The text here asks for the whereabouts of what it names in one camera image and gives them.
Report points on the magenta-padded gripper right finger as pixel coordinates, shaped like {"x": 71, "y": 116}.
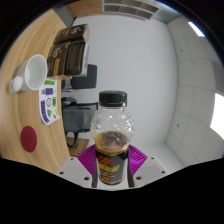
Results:
{"x": 150, "y": 170}

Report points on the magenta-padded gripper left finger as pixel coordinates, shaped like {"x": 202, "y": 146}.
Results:
{"x": 74, "y": 171}

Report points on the clear drink bottle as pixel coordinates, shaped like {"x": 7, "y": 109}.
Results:
{"x": 112, "y": 140}

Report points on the black mesh office chair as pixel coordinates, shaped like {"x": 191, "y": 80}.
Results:
{"x": 71, "y": 138}

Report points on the grey backpack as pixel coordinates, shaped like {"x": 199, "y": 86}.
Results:
{"x": 77, "y": 119}

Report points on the flat round red coaster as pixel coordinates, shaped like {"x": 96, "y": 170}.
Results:
{"x": 28, "y": 139}

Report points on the white sticker sheet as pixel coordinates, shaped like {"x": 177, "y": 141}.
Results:
{"x": 49, "y": 103}

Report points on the white mug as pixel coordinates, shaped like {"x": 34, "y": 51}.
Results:
{"x": 33, "y": 73}

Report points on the dark brown flat box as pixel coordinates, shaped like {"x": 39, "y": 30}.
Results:
{"x": 76, "y": 58}

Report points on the tall dark brown box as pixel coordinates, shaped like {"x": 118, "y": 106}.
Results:
{"x": 71, "y": 33}

